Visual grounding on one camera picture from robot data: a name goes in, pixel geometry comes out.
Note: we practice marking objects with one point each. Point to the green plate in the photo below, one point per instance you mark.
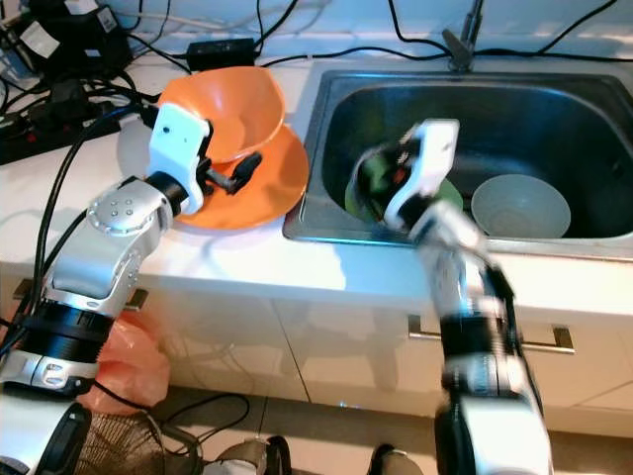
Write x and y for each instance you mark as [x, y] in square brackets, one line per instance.
[353, 198]

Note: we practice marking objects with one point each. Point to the large black power adapter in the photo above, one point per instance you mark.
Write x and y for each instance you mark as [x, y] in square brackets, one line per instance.
[74, 45]

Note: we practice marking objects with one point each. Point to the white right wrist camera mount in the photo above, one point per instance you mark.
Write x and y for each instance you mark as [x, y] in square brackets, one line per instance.
[430, 158]

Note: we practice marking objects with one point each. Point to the stainless steel sink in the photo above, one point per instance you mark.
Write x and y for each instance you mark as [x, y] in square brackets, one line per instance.
[534, 119]

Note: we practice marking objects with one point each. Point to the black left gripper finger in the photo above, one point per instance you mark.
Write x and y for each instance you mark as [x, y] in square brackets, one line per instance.
[245, 168]

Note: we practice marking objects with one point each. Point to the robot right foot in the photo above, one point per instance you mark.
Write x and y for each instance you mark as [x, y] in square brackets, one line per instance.
[396, 460]

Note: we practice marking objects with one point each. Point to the small black power brick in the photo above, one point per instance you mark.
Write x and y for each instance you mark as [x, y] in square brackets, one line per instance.
[221, 52]

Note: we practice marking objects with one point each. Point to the dark metal faucet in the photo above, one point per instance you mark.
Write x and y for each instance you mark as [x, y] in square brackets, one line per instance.
[463, 45]

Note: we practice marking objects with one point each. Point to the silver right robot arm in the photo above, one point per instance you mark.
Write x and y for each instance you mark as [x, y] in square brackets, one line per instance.
[465, 287]

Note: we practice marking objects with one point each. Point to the white kitchen cabinet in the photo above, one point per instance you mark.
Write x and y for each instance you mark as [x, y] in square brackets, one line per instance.
[307, 356]

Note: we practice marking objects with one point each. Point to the black power strip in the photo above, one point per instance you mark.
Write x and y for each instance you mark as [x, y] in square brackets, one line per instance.
[49, 129]

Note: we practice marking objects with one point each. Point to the orange plastic plate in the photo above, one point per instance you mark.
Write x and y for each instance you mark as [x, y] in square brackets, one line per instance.
[272, 193]

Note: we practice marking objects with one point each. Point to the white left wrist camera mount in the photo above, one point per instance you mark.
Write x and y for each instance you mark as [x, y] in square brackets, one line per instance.
[183, 139]

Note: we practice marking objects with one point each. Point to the orange plastic bowl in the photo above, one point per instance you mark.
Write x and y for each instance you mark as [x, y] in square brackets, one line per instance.
[247, 104]

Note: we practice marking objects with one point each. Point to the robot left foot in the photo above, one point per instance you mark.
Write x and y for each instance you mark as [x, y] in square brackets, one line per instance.
[252, 455]

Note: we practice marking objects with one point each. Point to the grey translucent bowl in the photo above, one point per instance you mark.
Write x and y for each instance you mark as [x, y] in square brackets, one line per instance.
[522, 206]

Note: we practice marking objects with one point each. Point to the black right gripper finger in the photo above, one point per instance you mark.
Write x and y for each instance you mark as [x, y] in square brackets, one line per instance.
[374, 204]
[369, 166]

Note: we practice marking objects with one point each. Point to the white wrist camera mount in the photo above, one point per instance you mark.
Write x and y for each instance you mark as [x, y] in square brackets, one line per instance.
[430, 158]
[183, 139]

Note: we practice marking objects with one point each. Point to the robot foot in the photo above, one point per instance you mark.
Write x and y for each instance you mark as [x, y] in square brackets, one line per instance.
[252, 455]
[396, 460]

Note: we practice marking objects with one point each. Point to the orange plastic bag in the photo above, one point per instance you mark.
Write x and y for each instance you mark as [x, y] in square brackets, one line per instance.
[129, 366]

